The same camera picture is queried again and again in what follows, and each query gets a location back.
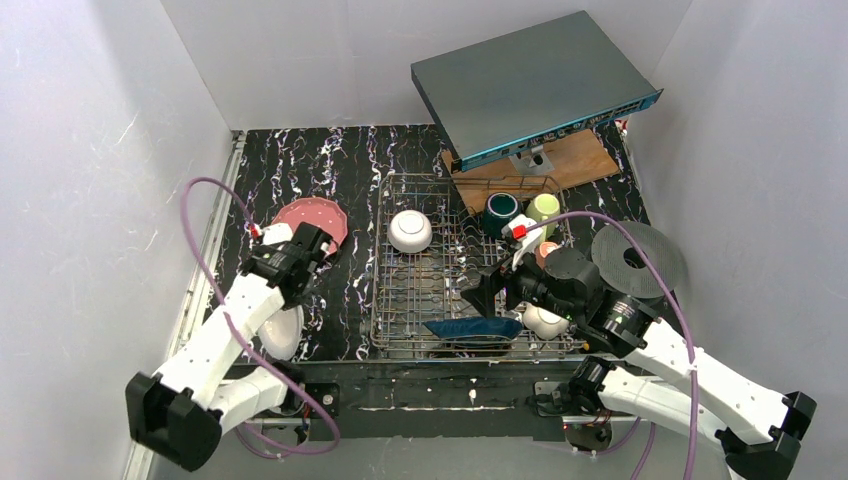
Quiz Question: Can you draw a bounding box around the grey filament spool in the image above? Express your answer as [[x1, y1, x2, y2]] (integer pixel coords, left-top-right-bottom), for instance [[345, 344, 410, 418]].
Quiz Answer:
[[590, 221, 686, 302]]

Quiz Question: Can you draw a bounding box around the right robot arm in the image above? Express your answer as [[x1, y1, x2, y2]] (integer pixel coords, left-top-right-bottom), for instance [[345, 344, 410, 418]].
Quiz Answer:
[[461, 248, 817, 479]]

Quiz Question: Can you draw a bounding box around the patterned white bowl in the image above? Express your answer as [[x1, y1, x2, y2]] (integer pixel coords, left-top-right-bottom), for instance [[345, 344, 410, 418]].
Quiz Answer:
[[388, 210, 432, 254]]

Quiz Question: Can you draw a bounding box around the dark blue plate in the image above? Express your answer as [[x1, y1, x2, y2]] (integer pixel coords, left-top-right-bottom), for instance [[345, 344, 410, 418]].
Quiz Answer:
[[424, 317, 523, 340]]

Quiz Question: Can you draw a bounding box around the cream white mug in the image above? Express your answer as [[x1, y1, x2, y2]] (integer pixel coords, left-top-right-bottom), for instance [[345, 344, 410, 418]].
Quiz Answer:
[[521, 304, 570, 341]]

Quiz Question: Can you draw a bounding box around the grey wire dish rack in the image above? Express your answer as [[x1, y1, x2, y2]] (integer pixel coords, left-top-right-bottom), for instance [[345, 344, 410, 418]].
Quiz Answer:
[[370, 173, 581, 361]]

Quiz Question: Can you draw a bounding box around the metal switch stand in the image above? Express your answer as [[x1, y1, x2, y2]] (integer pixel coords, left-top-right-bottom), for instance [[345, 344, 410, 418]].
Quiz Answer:
[[509, 145, 555, 176]]

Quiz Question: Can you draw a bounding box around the aluminium frame rail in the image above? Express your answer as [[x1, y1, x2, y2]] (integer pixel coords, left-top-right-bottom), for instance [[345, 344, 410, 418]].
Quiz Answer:
[[122, 130, 247, 480]]

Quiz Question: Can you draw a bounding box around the grey network switch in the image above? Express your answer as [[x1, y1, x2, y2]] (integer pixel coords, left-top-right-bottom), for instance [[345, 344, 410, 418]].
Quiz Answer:
[[410, 11, 662, 172]]

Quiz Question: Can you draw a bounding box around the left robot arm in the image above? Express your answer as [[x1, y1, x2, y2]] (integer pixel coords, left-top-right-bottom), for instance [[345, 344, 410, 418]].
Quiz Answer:
[[125, 223, 332, 472]]

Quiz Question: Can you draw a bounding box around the dark green mug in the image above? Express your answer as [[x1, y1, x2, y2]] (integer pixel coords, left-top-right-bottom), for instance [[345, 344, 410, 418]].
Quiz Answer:
[[481, 192, 520, 240]]

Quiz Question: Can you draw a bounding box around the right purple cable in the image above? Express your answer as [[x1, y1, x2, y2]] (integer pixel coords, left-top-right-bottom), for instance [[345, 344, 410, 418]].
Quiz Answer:
[[526, 211, 700, 480]]

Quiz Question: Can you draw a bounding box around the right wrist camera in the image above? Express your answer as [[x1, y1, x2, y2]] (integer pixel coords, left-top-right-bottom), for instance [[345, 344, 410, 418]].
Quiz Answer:
[[501, 214, 545, 271]]

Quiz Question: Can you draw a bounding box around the wooden board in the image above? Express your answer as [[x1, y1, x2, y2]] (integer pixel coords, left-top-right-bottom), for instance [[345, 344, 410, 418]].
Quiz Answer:
[[450, 130, 621, 214]]

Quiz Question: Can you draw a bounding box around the white plate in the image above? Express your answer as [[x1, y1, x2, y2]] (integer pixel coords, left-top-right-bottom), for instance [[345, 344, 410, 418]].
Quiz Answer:
[[257, 306, 304, 361]]

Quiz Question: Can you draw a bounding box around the maroon plate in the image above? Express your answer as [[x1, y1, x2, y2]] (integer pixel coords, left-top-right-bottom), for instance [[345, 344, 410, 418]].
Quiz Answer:
[[271, 197, 348, 256]]

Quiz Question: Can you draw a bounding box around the light green mug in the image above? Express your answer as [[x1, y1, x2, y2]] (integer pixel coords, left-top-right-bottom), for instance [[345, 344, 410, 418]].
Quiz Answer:
[[525, 193, 561, 224]]

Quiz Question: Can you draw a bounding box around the pink mug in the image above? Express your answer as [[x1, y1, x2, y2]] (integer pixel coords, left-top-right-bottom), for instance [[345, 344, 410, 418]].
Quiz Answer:
[[534, 241, 560, 268]]

